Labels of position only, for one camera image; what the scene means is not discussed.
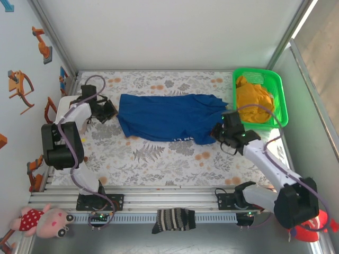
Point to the blue t-shirt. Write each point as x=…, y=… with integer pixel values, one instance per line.
x=164, y=116

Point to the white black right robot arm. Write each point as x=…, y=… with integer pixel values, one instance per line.
x=270, y=164

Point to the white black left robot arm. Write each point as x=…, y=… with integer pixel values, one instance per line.
x=63, y=148

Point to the white tissue box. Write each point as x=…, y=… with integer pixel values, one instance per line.
x=64, y=101

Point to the yellow cloth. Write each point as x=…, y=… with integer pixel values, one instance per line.
x=254, y=92

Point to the floral table mat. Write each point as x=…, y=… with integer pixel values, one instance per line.
x=159, y=169

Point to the orange gantry machine sticker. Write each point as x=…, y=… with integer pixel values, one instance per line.
x=18, y=87

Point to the green plastic basket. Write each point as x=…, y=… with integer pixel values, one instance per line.
x=278, y=79

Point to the small controller board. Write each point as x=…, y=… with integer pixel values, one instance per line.
x=100, y=217
x=247, y=218

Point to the black grey striped sock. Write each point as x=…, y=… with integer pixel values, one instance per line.
x=172, y=219

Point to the orange block sticker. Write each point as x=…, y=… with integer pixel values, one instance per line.
x=2, y=140

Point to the pink plush pig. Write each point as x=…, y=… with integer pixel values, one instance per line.
x=50, y=222

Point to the red plush fish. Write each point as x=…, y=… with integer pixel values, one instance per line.
x=307, y=232

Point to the blue orange wall sticker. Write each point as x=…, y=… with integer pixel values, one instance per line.
x=63, y=79

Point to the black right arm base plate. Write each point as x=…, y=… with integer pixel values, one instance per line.
x=225, y=202

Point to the aluminium corner post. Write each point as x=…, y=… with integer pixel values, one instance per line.
x=53, y=34
x=288, y=34

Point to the aluminium base frame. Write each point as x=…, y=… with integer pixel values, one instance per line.
x=172, y=197

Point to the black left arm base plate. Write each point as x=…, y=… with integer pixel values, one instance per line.
x=119, y=202

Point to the blue corner wall sticker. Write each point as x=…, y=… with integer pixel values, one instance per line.
x=8, y=5

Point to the orange frame sticker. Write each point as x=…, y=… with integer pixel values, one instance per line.
x=6, y=242

